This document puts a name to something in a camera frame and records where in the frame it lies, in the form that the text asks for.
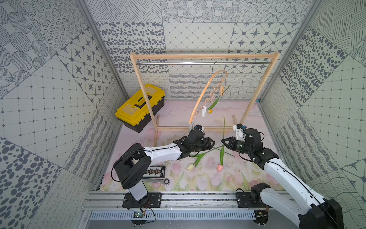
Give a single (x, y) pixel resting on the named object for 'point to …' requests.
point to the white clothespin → (204, 111)
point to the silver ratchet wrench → (166, 181)
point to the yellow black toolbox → (135, 113)
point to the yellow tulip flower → (210, 109)
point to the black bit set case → (155, 171)
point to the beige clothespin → (222, 89)
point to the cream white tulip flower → (199, 156)
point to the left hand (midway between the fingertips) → (213, 141)
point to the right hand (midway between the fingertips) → (222, 141)
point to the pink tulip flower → (219, 167)
